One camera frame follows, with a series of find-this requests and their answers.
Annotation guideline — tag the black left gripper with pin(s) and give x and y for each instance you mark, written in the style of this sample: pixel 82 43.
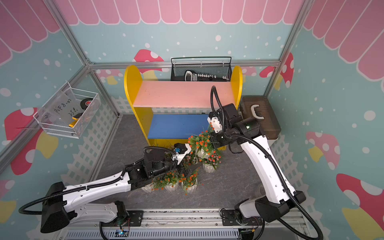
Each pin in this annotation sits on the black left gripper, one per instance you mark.
pixel 182 169

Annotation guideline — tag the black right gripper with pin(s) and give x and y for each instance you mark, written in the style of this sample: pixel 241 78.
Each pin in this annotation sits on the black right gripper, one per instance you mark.
pixel 214 141

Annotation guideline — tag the yellow handled tool in basket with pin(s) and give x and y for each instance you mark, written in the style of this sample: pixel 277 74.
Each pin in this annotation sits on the yellow handled tool in basket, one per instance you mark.
pixel 75 120

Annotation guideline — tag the brown lid storage box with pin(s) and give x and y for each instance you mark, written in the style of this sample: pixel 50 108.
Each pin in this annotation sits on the brown lid storage box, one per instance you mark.
pixel 260 108

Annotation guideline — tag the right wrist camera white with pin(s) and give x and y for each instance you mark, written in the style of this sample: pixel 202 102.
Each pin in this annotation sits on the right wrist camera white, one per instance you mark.
pixel 215 121

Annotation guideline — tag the yellow rack pink blue shelves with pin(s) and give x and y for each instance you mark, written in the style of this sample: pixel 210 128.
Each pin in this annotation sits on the yellow rack pink blue shelves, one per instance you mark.
pixel 164 130

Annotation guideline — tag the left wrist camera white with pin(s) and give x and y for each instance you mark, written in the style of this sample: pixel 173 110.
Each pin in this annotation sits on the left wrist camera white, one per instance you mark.
pixel 181 150

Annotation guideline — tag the orange flower pot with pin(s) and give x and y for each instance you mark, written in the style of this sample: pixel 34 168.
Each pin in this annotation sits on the orange flower pot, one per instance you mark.
pixel 190 183
pixel 202 145
pixel 170 181
pixel 150 187

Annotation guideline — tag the black wire mesh basket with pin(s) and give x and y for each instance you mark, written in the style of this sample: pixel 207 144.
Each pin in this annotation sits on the black wire mesh basket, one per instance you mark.
pixel 219 66

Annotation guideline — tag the black tape roll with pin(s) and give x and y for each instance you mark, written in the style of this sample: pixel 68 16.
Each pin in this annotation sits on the black tape roll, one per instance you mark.
pixel 85 103

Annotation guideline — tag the pink flower pot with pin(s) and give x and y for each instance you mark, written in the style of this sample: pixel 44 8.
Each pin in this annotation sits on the pink flower pot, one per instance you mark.
pixel 190 159
pixel 211 161

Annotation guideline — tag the black white label maker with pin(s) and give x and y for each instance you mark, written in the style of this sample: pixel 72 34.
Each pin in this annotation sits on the black white label maker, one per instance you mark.
pixel 191 76

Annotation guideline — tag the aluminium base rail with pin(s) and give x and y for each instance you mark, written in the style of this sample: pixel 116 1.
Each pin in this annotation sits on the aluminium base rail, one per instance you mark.
pixel 179 224

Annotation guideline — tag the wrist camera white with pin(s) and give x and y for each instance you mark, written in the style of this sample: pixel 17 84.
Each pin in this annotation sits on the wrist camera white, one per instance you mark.
pixel 181 150
pixel 215 121

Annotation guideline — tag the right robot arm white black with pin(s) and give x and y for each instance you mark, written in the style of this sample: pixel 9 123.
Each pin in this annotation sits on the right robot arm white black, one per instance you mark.
pixel 230 127

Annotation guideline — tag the white wire wall basket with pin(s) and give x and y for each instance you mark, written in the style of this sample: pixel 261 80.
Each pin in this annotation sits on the white wire wall basket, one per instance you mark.
pixel 56 114

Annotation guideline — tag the pink flower pot far right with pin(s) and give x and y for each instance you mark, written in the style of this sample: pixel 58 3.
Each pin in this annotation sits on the pink flower pot far right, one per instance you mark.
pixel 211 161

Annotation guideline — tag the small green circuit board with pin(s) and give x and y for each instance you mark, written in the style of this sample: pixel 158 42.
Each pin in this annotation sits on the small green circuit board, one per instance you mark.
pixel 122 233

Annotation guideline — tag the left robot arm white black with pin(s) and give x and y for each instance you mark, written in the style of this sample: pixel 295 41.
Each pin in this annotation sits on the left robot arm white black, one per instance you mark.
pixel 65 205

